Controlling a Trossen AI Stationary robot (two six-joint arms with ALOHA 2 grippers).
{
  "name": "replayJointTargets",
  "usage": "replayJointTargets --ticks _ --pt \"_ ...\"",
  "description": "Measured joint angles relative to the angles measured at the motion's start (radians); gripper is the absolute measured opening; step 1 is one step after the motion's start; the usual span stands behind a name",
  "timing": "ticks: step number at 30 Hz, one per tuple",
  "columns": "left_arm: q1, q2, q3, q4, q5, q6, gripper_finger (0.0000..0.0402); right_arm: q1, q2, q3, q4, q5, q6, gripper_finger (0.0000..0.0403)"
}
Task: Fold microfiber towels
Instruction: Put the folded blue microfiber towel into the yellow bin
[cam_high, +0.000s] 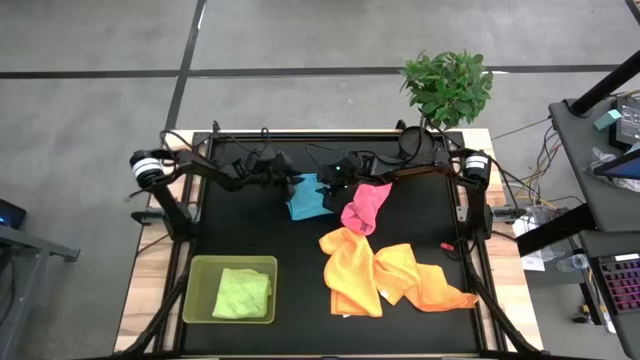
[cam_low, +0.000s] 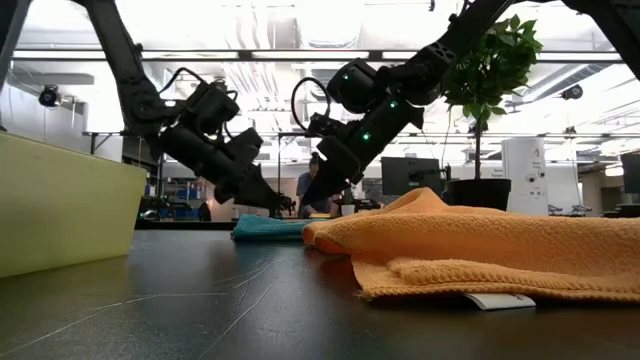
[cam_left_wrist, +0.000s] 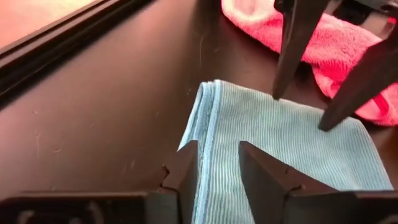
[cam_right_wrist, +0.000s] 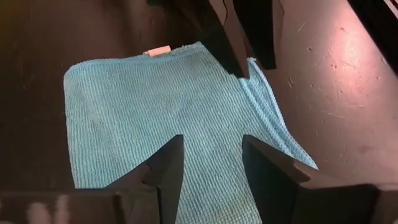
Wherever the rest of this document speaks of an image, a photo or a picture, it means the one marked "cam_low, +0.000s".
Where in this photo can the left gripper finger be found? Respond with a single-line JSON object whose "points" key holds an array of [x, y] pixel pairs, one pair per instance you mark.
{"points": [[286, 206], [257, 190]]}

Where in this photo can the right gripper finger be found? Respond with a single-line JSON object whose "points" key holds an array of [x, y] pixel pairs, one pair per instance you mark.
{"points": [[327, 185]]}

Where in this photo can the teal microfiber towel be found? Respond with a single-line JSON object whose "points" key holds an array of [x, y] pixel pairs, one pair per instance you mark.
{"points": [[270, 227]]}

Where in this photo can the yellow microfiber towel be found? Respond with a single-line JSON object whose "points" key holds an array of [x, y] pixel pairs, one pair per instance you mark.
{"points": [[380, 235]]}

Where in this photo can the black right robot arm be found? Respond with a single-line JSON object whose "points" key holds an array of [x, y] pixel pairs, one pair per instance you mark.
{"points": [[435, 65]]}

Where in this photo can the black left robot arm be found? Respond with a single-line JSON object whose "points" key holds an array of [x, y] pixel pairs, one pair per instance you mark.
{"points": [[125, 75]]}

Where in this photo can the person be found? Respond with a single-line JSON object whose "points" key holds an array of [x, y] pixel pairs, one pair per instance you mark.
{"points": [[313, 162]]}

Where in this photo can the white cup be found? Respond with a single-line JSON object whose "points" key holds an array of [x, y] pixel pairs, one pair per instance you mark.
{"points": [[348, 210]]}

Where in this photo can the black computer monitor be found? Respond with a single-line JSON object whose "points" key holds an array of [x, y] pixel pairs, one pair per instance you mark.
{"points": [[410, 175], [632, 172]]}

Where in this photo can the blue storage bins shelf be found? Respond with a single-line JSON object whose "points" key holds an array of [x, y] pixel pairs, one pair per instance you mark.
{"points": [[185, 212]]}

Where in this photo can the black plant pot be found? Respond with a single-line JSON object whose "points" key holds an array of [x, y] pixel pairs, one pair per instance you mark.
{"points": [[477, 195]]}

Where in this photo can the green leafy plant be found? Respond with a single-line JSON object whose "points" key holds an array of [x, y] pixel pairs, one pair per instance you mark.
{"points": [[500, 65]]}

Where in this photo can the white cylindrical appliance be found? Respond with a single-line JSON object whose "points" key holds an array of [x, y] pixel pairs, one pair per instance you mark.
{"points": [[525, 175]]}

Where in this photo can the green plastic bin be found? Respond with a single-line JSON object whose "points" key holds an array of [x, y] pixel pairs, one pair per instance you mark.
{"points": [[60, 210]]}

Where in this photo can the long overhead light bar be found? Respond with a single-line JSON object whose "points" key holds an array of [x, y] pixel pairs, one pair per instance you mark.
{"points": [[575, 56]]}

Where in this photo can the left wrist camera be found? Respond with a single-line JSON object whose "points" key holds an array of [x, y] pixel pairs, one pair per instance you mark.
{"points": [[247, 142]]}

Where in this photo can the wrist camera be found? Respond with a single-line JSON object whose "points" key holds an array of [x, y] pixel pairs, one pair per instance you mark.
{"points": [[247, 142], [327, 126]]}

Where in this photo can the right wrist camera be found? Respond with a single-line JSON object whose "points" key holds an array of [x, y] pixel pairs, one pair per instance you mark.
{"points": [[327, 126]]}

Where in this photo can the black aluminium table frame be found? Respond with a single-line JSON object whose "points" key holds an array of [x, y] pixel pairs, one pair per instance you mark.
{"points": [[175, 226]]}

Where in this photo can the black ceiling camera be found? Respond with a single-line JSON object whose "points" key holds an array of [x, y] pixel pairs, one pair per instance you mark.
{"points": [[49, 96], [572, 92]]}

